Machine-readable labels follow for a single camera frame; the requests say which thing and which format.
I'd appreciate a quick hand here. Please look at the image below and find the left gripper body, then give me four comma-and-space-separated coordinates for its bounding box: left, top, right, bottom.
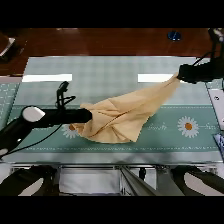
65, 107, 94, 125

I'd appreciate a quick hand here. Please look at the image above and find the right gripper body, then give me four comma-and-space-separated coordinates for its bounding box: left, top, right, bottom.
176, 62, 216, 85

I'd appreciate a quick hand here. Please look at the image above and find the tan shirt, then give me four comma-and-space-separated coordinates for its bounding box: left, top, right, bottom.
70, 72, 183, 145

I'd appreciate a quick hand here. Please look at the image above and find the blue round disc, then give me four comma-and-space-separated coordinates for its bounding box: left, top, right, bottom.
167, 30, 182, 42

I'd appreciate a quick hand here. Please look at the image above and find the black cable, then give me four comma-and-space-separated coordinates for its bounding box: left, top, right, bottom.
0, 123, 64, 158

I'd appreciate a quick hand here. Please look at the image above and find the silver frame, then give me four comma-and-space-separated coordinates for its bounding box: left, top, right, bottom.
0, 161, 224, 197

